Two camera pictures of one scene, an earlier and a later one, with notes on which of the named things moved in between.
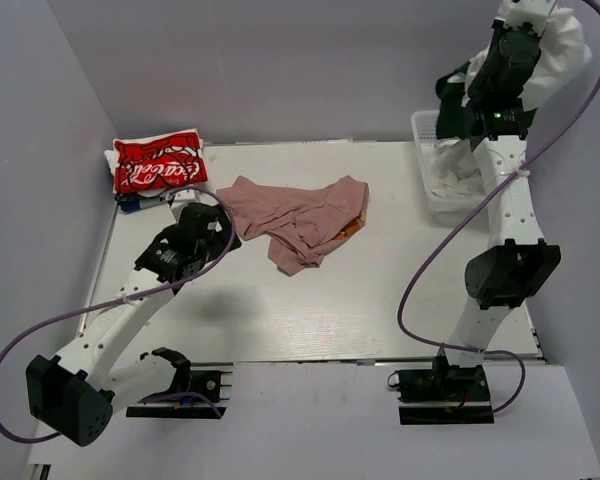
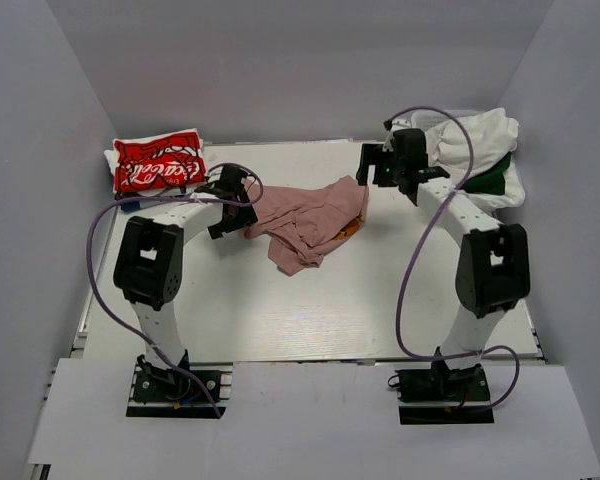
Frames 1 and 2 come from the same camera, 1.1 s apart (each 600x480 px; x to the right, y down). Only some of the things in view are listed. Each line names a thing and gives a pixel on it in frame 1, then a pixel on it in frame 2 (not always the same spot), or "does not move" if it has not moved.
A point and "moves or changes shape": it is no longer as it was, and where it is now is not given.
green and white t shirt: (564, 46) moves or changes shape
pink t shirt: (297, 224) does not move
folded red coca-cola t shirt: (155, 162) does not move
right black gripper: (499, 29) -> (373, 155)
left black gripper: (221, 237) -> (246, 217)
